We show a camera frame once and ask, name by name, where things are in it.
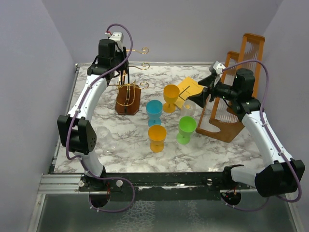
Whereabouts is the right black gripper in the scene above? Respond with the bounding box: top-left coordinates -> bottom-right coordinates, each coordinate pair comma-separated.
189,73 -> 239,108

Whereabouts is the orange plastic goblet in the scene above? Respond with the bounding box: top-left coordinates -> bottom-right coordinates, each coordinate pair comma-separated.
148,125 -> 167,153
163,85 -> 180,114

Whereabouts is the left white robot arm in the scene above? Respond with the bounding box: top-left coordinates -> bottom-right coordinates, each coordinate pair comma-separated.
57,36 -> 128,191

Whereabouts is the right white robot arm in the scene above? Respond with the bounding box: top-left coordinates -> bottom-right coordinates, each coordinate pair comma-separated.
188,68 -> 305,202

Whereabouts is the clear wine glass right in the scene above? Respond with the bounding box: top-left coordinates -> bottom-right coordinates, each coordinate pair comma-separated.
181,100 -> 196,117

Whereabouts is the clear wine glass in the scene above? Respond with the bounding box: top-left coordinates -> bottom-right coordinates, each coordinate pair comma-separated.
181,100 -> 196,117
96,126 -> 116,153

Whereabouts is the clear wine glass left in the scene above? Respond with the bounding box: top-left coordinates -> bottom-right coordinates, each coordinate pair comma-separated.
96,126 -> 116,153

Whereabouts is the yellow booklet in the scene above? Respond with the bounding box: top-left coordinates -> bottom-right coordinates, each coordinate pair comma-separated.
174,77 -> 203,109

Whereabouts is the green plastic goblet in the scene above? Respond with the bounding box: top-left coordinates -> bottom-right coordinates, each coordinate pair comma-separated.
176,116 -> 197,145

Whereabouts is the blue plastic goblet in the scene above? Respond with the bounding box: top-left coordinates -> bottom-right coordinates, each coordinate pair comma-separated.
146,100 -> 163,127

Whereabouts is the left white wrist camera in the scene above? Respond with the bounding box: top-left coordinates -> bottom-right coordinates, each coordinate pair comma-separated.
109,32 -> 124,48

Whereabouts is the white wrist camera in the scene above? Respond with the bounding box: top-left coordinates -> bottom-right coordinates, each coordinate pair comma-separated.
209,61 -> 225,86
109,32 -> 124,48

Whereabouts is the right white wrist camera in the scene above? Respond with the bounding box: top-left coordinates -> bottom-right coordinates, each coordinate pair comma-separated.
209,61 -> 225,86

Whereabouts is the wooden string harp rack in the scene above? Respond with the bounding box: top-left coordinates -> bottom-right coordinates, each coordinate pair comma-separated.
188,33 -> 265,143

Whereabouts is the gold wire wine glass rack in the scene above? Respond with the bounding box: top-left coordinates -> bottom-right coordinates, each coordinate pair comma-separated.
110,62 -> 150,116

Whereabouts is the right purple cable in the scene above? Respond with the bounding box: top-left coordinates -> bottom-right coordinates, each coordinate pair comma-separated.
221,59 -> 303,210

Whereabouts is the purple cable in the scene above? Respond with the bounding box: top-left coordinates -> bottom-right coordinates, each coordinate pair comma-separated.
221,59 -> 303,210
65,23 -> 136,213

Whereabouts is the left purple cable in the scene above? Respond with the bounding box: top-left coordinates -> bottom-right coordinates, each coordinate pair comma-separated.
65,23 -> 136,213

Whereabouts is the aluminium frame rail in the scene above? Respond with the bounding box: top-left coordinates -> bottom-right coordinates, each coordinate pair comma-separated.
38,174 -> 81,194

